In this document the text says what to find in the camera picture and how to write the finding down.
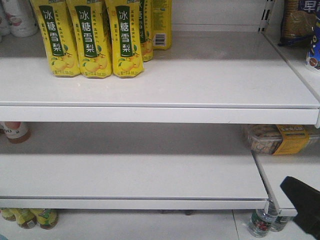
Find clear cookie box yellow label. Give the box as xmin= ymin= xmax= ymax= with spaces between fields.
xmin=242 ymin=124 xmax=320 ymax=155

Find tall brown snack bag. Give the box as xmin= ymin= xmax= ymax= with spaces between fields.
xmin=279 ymin=0 xmax=319 ymax=46

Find clear water bottle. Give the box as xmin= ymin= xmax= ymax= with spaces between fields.
xmin=248 ymin=209 xmax=278 ymax=238
xmin=270 ymin=216 xmax=291 ymax=232

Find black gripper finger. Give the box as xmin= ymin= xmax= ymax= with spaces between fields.
xmin=280 ymin=176 xmax=320 ymax=240

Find orange juice bottle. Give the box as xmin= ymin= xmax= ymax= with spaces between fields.
xmin=1 ymin=121 xmax=31 ymax=144

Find white store shelving unit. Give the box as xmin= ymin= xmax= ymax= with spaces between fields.
xmin=0 ymin=0 xmax=320 ymax=210

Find yellow lemon tea bottle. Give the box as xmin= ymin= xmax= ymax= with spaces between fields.
xmin=10 ymin=208 xmax=37 ymax=229
xmin=29 ymin=208 xmax=59 ymax=230

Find yellow pear drink bottle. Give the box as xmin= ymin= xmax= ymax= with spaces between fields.
xmin=105 ymin=0 xmax=144 ymax=78
xmin=30 ymin=0 xmax=81 ymax=78
xmin=66 ymin=0 xmax=113 ymax=79

